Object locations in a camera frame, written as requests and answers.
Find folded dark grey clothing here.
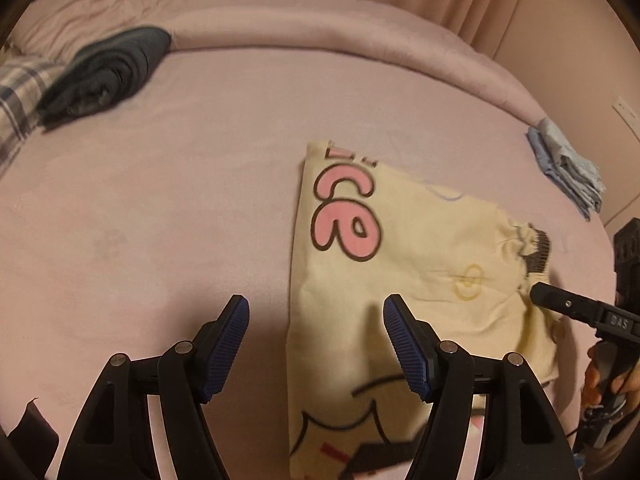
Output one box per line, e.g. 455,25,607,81
37,26,173,128

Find yellow cartoon print pants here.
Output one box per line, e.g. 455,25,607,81
286,140,566,480

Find pink bed sheet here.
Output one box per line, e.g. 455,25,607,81
0,47,621,480

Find pink rolled duvet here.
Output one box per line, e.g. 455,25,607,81
10,0,548,123

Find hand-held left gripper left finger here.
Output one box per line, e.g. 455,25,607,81
56,294,251,480

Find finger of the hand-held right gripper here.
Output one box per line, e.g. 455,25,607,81
529,281,609,332

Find plaid cloth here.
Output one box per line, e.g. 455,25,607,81
0,57,66,171

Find person's right hand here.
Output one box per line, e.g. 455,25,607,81
582,345,640,408

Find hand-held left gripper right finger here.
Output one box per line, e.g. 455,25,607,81
382,294,581,480

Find folded blue pants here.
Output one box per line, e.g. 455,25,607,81
526,126,601,222

